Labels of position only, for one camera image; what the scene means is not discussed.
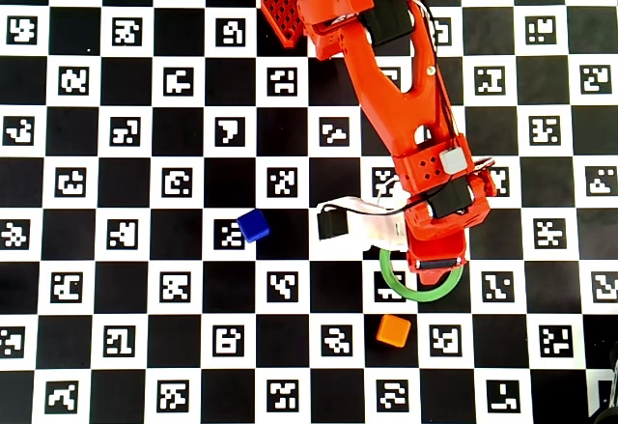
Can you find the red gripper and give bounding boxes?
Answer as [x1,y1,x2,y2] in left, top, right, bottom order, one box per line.
[403,195,492,288]

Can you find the orange cube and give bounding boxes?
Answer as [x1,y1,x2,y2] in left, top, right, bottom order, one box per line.
[375,313,412,349]

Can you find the blue cube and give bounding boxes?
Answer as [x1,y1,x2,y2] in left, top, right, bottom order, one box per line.
[236,209,271,244]

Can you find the red perforated robot base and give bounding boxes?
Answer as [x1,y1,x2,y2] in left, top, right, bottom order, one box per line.
[259,0,308,49]

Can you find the black white marker checkerboard mat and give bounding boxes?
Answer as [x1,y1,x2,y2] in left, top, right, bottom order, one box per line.
[0,0,618,424]

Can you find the green flat ring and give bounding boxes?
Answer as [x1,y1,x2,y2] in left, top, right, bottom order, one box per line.
[379,247,464,303]

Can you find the thin black camera cable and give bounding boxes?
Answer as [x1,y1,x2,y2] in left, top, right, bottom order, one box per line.
[322,199,434,217]

